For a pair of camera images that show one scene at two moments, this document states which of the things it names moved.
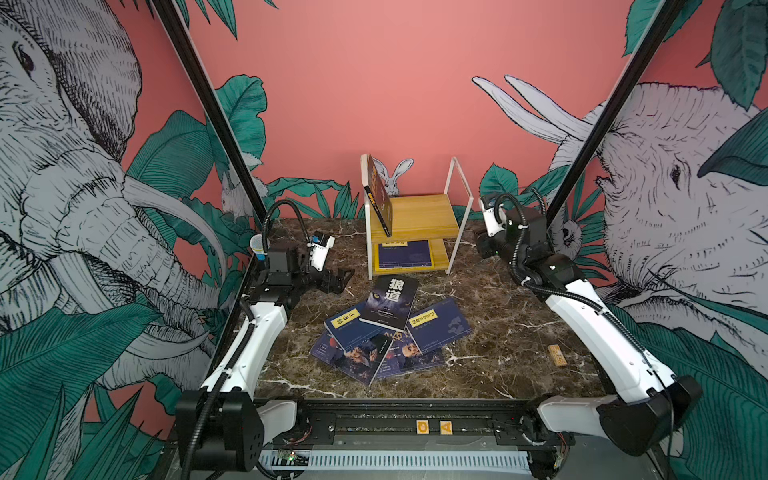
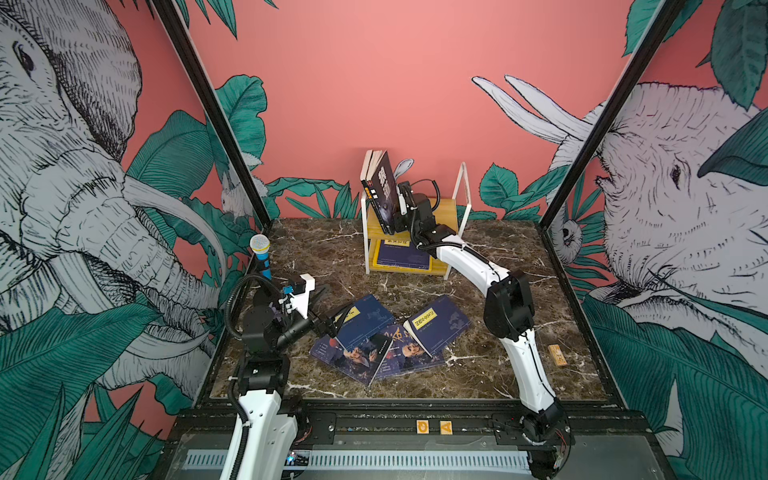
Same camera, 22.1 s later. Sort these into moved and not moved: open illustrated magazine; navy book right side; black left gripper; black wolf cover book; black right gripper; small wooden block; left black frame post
Moved: black right gripper; black wolf cover book; black left gripper
Not moved: small wooden block; navy book right side; open illustrated magazine; left black frame post
